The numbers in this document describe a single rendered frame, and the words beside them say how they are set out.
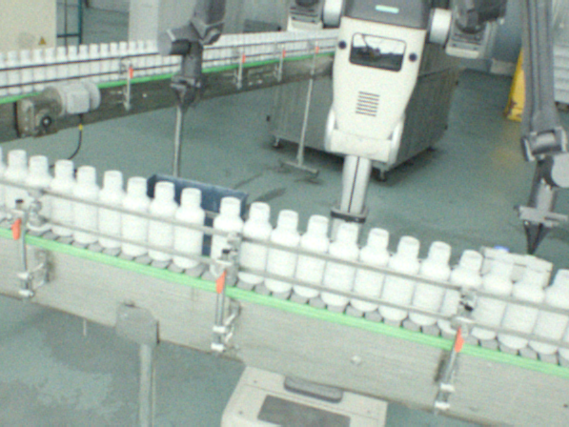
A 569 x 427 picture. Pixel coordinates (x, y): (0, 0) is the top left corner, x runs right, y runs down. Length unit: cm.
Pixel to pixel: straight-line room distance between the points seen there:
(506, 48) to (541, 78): 1189
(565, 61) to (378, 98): 888
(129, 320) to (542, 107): 98
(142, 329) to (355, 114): 81
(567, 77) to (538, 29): 927
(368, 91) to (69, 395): 160
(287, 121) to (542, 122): 407
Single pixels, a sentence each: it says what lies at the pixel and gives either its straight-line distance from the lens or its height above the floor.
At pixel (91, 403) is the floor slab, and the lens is 240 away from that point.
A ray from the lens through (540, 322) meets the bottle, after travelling 120.
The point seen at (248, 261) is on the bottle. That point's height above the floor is 105.
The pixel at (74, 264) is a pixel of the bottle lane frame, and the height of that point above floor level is 96.
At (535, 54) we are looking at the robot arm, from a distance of 123.
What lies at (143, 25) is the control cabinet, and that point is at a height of 72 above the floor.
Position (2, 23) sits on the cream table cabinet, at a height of 91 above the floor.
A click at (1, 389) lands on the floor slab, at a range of 251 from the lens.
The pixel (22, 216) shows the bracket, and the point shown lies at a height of 108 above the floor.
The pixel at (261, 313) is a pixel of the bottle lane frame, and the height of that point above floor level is 96.
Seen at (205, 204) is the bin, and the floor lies 88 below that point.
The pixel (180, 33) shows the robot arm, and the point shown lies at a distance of 150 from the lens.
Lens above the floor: 162
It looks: 24 degrees down
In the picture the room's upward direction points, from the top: 8 degrees clockwise
